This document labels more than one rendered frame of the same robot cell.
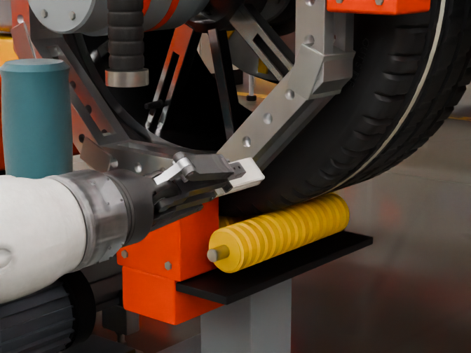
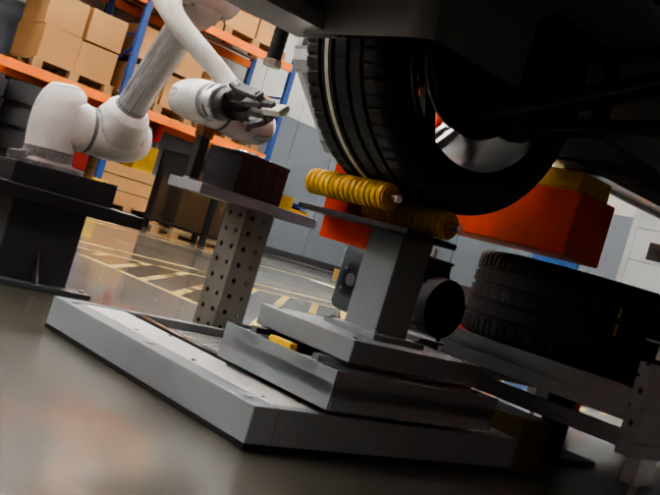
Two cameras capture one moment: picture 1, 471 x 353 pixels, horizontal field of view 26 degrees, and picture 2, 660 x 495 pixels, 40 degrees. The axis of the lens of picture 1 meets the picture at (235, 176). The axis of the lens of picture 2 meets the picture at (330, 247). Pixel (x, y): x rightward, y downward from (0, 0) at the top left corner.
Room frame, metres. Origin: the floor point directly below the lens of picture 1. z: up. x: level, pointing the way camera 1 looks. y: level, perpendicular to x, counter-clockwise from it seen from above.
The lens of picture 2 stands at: (1.60, -1.98, 0.37)
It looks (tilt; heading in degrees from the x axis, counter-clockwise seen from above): 0 degrees down; 98
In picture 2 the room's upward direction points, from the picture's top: 17 degrees clockwise
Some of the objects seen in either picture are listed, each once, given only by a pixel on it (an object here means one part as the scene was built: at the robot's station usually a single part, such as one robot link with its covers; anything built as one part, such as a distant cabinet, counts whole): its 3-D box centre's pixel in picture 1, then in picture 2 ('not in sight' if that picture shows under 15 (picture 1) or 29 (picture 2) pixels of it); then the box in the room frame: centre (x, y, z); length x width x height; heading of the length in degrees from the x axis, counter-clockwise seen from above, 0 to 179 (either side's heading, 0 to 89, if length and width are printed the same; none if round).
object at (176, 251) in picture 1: (186, 243); (366, 210); (1.35, 0.07, 0.48); 0.16 x 0.12 x 0.17; 141
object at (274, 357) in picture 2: not in sight; (359, 377); (1.45, -0.02, 0.13); 0.50 x 0.36 x 0.10; 51
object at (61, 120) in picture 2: not in sight; (60, 117); (0.24, 0.75, 0.53); 0.18 x 0.16 x 0.22; 47
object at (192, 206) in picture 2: not in sight; (208, 203); (-1.55, 8.67, 0.49); 1.27 x 0.88 x 0.97; 143
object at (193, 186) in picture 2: not in sight; (245, 202); (0.94, 0.60, 0.44); 0.43 x 0.17 x 0.03; 51
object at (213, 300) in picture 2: not in sight; (230, 278); (0.96, 0.62, 0.21); 0.10 x 0.10 x 0.42; 51
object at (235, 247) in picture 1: (283, 230); (351, 189); (1.32, -0.06, 0.51); 0.29 x 0.06 x 0.06; 141
